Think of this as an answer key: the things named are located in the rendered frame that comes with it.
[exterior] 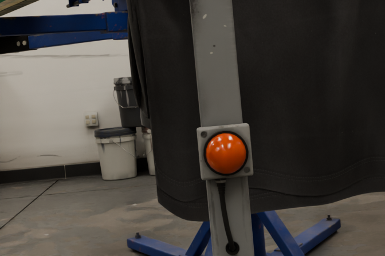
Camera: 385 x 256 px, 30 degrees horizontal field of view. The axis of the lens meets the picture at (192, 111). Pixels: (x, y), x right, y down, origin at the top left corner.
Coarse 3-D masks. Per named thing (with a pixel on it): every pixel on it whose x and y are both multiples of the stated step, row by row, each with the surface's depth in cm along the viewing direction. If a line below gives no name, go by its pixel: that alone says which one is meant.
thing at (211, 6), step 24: (192, 0) 68; (216, 0) 68; (192, 24) 68; (216, 24) 68; (216, 48) 68; (216, 72) 69; (216, 96) 69; (240, 96) 69; (216, 120) 69; (240, 120) 69; (216, 192) 69; (240, 192) 69; (216, 216) 69; (240, 216) 69; (216, 240) 69; (240, 240) 69
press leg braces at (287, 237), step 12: (264, 216) 222; (276, 216) 221; (204, 228) 254; (276, 228) 218; (204, 240) 256; (276, 240) 218; (288, 240) 215; (192, 252) 263; (288, 252) 213; (300, 252) 213
